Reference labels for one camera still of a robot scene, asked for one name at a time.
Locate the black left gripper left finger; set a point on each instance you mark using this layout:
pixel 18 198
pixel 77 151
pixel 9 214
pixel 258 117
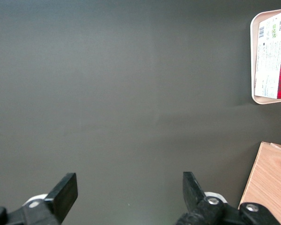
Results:
pixel 63 194

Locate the red tartan cookie box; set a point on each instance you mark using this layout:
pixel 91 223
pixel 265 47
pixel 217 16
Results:
pixel 269 58

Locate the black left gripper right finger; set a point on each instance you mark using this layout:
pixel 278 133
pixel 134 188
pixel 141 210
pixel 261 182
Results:
pixel 194 197

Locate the cream plastic tray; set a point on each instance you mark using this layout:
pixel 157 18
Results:
pixel 253 58

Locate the wooden drawer cabinet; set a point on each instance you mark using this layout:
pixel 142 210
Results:
pixel 267 182

